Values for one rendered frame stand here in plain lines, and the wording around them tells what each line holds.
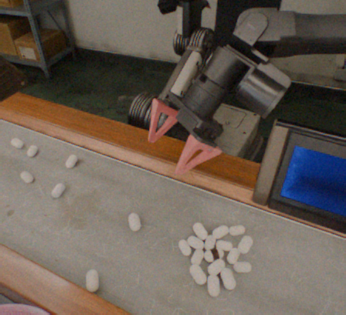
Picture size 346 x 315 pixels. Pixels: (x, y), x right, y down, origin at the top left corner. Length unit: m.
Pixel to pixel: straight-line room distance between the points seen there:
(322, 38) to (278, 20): 0.07
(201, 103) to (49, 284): 0.39
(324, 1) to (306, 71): 0.51
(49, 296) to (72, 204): 0.21
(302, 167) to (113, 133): 0.61
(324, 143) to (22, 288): 0.50
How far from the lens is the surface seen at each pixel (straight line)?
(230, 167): 0.72
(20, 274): 0.61
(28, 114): 0.97
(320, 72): 2.56
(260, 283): 0.59
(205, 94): 0.47
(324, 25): 0.55
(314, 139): 0.27
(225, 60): 0.47
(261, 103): 0.47
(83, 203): 0.69
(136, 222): 0.61
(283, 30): 0.51
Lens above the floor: 1.26
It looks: 40 degrees down
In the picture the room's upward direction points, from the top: straight up
